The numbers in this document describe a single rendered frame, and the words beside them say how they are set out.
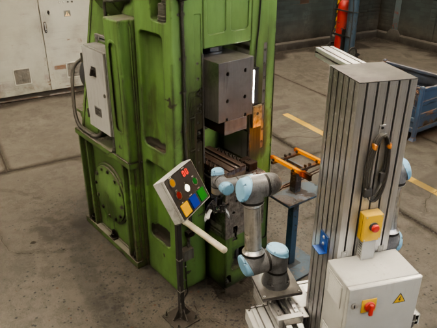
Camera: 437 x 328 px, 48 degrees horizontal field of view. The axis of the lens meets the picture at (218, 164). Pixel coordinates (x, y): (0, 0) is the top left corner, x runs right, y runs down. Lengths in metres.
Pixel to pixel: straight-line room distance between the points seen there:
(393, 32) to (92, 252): 9.47
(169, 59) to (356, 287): 1.74
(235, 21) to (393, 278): 1.92
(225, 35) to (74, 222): 2.46
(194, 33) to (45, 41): 5.26
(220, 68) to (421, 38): 9.07
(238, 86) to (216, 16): 0.46
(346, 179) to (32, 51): 6.68
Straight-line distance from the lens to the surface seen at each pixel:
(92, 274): 4.21
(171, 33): 3.05
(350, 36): 10.39
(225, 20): 3.29
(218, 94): 3.18
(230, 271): 3.88
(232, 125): 3.33
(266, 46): 3.58
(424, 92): 6.63
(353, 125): 1.99
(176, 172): 3.02
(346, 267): 2.25
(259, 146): 3.80
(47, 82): 8.37
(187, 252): 3.67
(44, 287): 4.20
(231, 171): 3.48
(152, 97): 3.47
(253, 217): 2.43
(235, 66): 3.22
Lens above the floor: 2.58
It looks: 27 degrees down
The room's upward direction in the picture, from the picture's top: straight up
